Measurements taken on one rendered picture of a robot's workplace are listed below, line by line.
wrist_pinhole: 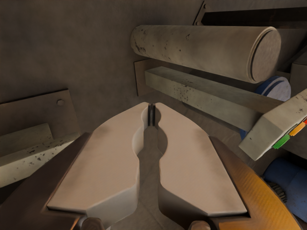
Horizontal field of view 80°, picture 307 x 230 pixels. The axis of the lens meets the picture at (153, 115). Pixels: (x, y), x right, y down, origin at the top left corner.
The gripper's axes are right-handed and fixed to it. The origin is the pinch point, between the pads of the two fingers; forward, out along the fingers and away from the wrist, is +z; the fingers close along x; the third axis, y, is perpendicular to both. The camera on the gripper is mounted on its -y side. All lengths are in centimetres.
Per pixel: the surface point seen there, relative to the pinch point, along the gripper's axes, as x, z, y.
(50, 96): -36, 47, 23
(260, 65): 22.9, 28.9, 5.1
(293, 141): 142, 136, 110
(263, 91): 41, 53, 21
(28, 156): -27.3, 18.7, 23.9
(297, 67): 112, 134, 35
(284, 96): 56, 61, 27
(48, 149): -24.0, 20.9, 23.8
